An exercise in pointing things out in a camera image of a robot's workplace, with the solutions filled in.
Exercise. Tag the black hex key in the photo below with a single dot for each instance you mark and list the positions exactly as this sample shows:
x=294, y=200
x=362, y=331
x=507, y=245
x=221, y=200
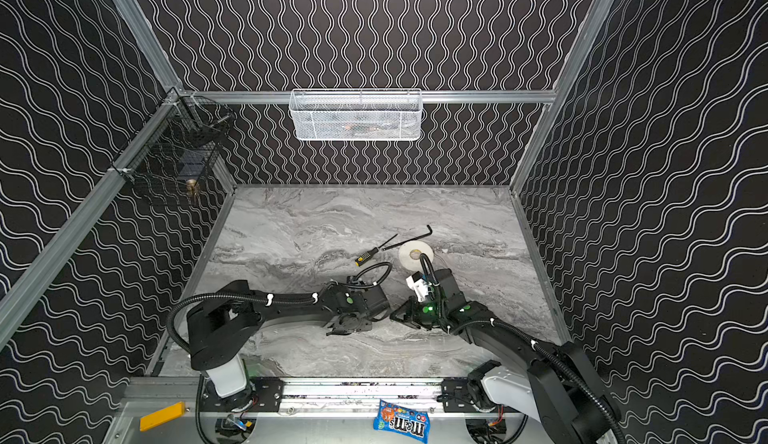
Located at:
x=414, y=238

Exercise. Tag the blue candy bag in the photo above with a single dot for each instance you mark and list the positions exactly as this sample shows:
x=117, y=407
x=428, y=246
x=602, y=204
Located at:
x=403, y=421

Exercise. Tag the yellow block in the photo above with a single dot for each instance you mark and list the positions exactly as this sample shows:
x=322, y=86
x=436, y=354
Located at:
x=162, y=416

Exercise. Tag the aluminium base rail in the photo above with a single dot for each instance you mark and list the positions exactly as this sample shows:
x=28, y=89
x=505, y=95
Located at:
x=360, y=397

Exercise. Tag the black wire wall basket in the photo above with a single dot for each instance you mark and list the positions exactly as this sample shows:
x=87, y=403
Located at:
x=186, y=144

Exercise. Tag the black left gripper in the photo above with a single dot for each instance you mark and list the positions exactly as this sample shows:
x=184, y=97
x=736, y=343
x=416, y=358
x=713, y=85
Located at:
x=346, y=322

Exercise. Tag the white tape roll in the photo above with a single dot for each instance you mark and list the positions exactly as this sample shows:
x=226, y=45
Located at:
x=409, y=254

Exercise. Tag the white mesh wall basket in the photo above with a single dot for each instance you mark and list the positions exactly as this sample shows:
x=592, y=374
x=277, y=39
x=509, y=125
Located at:
x=357, y=114

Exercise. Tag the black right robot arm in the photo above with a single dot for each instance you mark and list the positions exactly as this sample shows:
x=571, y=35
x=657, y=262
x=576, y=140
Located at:
x=572, y=404

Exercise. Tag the yellow black screwdriver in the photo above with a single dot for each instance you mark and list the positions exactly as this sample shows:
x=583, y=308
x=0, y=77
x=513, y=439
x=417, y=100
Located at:
x=367, y=255

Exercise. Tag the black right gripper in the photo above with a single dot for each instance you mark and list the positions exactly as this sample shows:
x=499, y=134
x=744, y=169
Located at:
x=414, y=310

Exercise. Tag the brass padlock in basket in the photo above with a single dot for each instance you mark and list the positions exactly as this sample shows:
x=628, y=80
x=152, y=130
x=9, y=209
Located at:
x=192, y=189

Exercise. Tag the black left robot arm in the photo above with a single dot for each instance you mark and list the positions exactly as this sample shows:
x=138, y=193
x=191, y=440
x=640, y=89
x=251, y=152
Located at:
x=213, y=327

